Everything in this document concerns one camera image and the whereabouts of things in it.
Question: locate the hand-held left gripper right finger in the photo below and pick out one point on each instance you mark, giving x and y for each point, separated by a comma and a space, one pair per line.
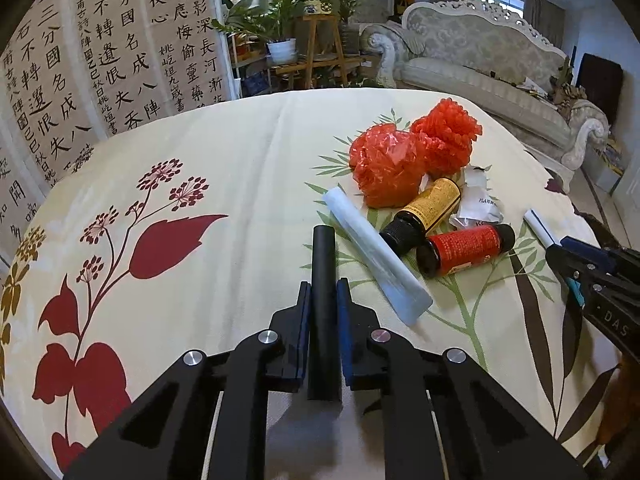
345, 330

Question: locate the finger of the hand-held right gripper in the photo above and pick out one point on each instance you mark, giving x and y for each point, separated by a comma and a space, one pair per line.
562, 262
585, 251

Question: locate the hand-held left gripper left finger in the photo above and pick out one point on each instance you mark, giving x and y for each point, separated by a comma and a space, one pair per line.
301, 340

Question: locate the white paper stick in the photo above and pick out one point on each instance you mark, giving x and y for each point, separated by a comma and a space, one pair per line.
537, 225

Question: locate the black tube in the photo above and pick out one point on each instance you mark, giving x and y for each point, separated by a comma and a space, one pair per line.
324, 285

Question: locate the white plastic tube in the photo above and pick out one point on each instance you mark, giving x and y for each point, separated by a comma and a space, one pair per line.
375, 255

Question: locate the brown bottle red label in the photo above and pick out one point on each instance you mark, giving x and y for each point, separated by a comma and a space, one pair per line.
460, 250

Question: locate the white wrapper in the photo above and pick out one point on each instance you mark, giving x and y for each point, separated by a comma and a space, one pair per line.
480, 200

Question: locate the brown bottle yellow label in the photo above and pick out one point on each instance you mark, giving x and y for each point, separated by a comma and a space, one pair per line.
425, 207

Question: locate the frilly red foam net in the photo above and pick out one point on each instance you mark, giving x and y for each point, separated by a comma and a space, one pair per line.
445, 135

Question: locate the person's right forearm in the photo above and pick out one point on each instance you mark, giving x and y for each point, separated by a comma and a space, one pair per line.
617, 400

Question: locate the white door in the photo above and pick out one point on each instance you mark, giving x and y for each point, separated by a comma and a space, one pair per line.
631, 180

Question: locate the clear storage box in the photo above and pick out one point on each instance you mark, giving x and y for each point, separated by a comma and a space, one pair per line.
610, 162

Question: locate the leopard print bag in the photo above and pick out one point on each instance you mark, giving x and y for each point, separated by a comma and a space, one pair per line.
567, 95

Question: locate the black cloth cover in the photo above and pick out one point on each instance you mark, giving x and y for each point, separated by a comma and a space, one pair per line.
600, 80

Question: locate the papers on sofa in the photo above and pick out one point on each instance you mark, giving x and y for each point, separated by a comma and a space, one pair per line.
532, 87

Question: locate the ornate white sofa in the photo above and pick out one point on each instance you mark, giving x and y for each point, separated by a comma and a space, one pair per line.
475, 75

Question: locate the brown window curtain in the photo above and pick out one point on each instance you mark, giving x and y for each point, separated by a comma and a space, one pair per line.
540, 20

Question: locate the metal rack with blue crate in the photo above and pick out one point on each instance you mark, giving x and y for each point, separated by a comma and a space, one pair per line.
252, 77

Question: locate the green plant in white pot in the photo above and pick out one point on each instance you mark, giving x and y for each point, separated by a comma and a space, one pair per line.
281, 51

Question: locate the wooden plant stand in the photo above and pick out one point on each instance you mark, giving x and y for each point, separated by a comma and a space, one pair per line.
312, 45

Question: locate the small decorated pot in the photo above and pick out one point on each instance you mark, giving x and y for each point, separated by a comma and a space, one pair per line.
320, 7

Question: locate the calligraphy folding screen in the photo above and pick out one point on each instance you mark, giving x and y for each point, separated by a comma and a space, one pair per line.
125, 60

